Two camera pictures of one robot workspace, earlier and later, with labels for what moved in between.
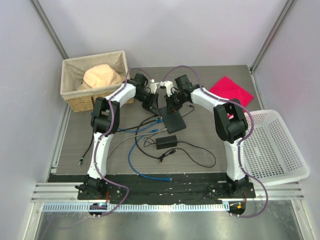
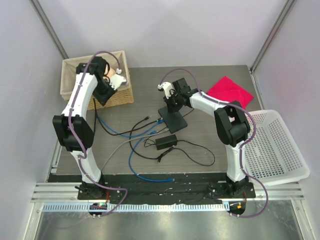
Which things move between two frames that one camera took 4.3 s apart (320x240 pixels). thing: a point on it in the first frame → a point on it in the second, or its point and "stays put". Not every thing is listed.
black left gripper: x=153 y=103 → x=103 y=99
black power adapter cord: x=188 y=111 → x=166 y=141
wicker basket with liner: x=72 y=72 stays put
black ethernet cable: x=156 y=119 → x=116 y=133
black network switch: x=173 y=121 stays put
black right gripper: x=171 y=107 stays put
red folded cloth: x=226 y=88 stays put
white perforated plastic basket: x=270 y=155 stays put
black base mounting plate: x=147 y=187 stays put
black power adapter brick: x=166 y=142 stays put
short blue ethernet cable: x=137 y=129 → x=159 y=122
